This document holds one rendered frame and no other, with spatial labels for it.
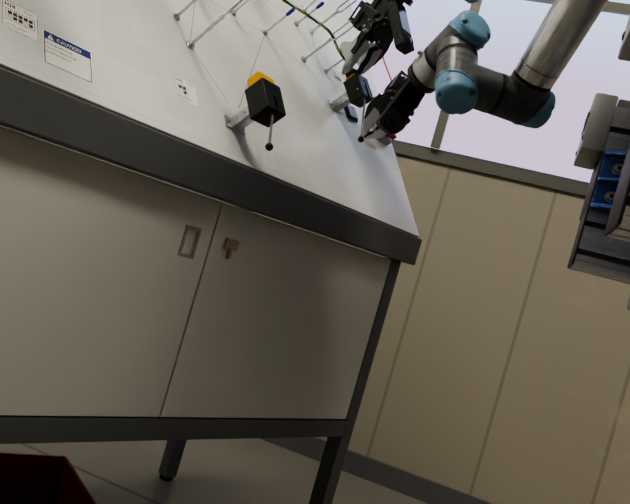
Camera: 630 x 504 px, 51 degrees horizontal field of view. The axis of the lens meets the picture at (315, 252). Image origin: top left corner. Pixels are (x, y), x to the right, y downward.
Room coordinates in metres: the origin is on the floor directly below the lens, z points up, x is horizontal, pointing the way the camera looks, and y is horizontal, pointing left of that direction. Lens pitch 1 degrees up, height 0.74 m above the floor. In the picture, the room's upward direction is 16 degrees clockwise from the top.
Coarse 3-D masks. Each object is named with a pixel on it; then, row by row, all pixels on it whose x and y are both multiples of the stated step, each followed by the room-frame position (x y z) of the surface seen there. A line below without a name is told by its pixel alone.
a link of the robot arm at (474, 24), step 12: (468, 12) 1.20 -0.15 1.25; (456, 24) 1.19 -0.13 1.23; (468, 24) 1.18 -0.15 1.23; (480, 24) 1.20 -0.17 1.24; (444, 36) 1.21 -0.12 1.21; (456, 36) 1.19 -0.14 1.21; (468, 36) 1.18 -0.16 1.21; (480, 36) 1.18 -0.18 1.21; (432, 48) 1.24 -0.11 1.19; (480, 48) 1.21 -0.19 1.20; (432, 60) 1.25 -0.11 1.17
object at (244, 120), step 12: (252, 84) 1.13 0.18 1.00; (264, 84) 1.11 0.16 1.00; (252, 96) 1.12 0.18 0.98; (264, 96) 1.10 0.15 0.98; (276, 96) 1.13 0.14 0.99; (252, 108) 1.12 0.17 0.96; (264, 108) 1.10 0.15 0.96; (276, 108) 1.12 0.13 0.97; (228, 120) 1.16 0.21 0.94; (240, 120) 1.15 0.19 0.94; (252, 120) 1.15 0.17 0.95; (264, 120) 1.13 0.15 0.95; (276, 120) 1.13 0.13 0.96; (240, 132) 1.18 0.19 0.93
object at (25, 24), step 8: (8, 0) 0.88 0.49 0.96; (8, 8) 0.87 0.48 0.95; (16, 8) 0.88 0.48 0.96; (24, 8) 0.90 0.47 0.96; (8, 16) 0.87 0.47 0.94; (16, 16) 0.88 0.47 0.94; (24, 16) 0.89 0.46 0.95; (32, 16) 0.90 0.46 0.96; (8, 24) 0.86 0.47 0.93; (16, 24) 0.87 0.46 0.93; (24, 24) 0.88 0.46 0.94; (32, 24) 0.90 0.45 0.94; (24, 32) 0.88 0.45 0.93; (32, 32) 0.89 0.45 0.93
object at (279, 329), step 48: (240, 240) 1.22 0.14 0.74; (288, 240) 1.31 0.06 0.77; (240, 288) 1.25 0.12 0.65; (288, 288) 1.34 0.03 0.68; (336, 288) 1.45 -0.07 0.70; (192, 336) 1.19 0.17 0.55; (240, 336) 1.27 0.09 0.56; (288, 336) 1.37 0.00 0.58; (336, 336) 1.49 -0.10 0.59; (192, 384) 1.21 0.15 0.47; (240, 384) 1.30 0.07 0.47; (288, 384) 1.40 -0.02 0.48; (336, 384) 1.53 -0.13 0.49
